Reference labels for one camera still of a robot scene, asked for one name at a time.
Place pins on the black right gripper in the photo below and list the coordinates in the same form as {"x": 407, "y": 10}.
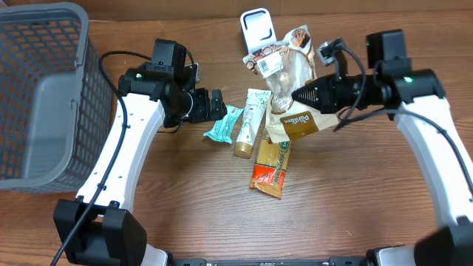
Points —
{"x": 333, "y": 93}

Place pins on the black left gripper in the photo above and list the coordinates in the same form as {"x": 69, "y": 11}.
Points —
{"x": 203, "y": 105}

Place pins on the teal wet wipes pack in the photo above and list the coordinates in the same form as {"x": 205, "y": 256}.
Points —
{"x": 222, "y": 129}

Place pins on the beige bread snack bag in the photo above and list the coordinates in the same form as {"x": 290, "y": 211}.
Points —
{"x": 286, "y": 66}

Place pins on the white hair product tube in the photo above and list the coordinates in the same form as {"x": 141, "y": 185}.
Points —
{"x": 254, "y": 110}

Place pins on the orange spaghetti packet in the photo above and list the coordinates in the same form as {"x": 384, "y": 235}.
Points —
{"x": 270, "y": 167}

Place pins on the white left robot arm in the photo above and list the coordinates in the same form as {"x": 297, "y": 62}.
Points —
{"x": 98, "y": 227}

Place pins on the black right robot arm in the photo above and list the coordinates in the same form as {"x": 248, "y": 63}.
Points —
{"x": 416, "y": 101}

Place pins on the white barcode scanner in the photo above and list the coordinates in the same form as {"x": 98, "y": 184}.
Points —
{"x": 257, "y": 29}

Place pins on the grey plastic shopping basket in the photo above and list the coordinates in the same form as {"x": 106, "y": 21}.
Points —
{"x": 55, "y": 105}

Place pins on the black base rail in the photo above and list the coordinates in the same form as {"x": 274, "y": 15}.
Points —
{"x": 332, "y": 261}

